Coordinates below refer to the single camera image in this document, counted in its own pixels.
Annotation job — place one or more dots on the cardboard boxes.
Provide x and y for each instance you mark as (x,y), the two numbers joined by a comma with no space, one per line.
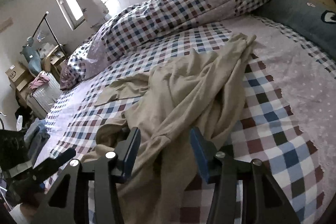
(20,77)

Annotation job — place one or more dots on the person's left hand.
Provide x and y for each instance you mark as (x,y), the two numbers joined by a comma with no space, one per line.
(23,213)

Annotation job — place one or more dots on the blue-grey cartoon pillow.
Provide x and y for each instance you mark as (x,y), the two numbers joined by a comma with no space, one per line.
(311,19)

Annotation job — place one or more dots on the checkered rolled duvet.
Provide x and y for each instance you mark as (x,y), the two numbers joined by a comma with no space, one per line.
(142,23)

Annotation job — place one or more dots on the beige long-sleeve garment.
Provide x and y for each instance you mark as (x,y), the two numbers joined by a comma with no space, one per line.
(203,90)

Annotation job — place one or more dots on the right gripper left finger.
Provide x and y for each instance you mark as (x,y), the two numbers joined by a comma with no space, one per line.
(67,199)

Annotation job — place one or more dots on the pink cloth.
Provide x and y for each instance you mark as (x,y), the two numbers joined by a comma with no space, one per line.
(39,81)

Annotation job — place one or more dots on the black clothes rack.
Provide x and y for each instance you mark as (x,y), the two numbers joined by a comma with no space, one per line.
(44,19)

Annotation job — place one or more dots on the white patterned curtain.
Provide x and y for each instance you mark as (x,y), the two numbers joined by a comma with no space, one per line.
(94,12)

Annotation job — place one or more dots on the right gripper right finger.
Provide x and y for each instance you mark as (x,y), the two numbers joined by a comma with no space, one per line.
(247,189)

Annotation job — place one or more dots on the white striped storage box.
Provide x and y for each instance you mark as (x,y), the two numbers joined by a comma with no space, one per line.
(42,100)

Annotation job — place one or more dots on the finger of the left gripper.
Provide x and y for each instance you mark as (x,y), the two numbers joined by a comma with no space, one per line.
(51,166)

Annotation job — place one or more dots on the checkered bed sheet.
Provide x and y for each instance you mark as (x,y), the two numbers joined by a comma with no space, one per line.
(251,85)

